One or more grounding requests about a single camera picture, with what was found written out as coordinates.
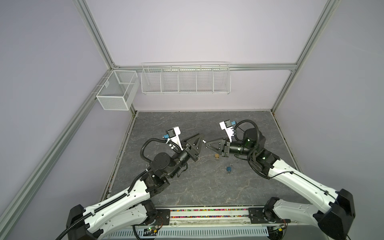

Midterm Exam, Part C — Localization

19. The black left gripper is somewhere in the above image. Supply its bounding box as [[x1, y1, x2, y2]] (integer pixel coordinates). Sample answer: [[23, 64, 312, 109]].
[[167, 132, 204, 179]]

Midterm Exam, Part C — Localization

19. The blue padlock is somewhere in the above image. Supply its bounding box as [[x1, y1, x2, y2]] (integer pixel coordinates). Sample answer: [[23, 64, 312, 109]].
[[226, 164, 233, 174]]

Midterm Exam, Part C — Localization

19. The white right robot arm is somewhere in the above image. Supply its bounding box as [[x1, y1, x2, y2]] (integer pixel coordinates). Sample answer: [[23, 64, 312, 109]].
[[205, 128, 356, 240]]

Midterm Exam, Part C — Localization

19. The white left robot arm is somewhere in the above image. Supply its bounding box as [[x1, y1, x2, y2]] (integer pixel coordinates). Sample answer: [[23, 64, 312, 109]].
[[57, 134, 204, 240]]

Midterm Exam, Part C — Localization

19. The white mesh box basket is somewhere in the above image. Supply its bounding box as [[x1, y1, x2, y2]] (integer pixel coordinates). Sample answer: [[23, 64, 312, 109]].
[[96, 70, 140, 111]]

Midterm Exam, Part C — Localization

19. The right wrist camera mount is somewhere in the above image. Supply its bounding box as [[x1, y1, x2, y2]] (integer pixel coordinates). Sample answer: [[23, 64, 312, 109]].
[[219, 120, 236, 142]]

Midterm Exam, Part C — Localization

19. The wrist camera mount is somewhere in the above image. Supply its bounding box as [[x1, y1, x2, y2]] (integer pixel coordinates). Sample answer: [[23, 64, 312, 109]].
[[219, 120, 236, 142], [163, 127, 183, 151]]

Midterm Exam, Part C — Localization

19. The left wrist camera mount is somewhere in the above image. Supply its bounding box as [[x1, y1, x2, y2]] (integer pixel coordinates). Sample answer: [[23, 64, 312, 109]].
[[163, 127, 183, 151]]

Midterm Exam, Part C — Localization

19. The black corrugated right cable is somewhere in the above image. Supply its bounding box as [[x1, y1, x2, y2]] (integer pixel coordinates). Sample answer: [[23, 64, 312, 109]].
[[233, 119, 271, 178]]

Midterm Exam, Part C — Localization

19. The white wire shelf basket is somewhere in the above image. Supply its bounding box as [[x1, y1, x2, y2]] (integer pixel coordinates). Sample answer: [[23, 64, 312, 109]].
[[141, 62, 232, 95]]

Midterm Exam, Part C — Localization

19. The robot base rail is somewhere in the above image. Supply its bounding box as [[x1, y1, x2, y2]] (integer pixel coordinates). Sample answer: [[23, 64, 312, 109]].
[[104, 206, 291, 240]]

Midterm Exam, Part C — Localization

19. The aluminium enclosure frame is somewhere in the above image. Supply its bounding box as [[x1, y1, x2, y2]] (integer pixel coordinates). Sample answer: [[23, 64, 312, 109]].
[[1, 1, 340, 240]]

